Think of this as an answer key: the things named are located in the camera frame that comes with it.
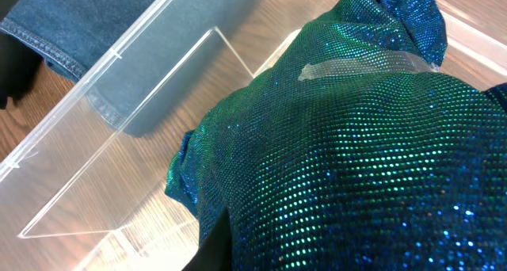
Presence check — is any blue sequin garment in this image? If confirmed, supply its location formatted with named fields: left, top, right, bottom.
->
left=166, top=0, right=506, bottom=270

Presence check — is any clear plastic container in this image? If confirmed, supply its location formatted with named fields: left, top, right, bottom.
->
left=1, top=0, right=506, bottom=270

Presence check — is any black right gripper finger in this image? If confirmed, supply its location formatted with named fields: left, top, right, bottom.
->
left=183, top=209, right=232, bottom=271

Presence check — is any blue denim folded cloth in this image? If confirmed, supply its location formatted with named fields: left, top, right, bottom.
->
left=0, top=0, right=262, bottom=139

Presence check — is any black cloth under left arm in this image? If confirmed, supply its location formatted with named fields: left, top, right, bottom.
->
left=0, top=0, right=44, bottom=109

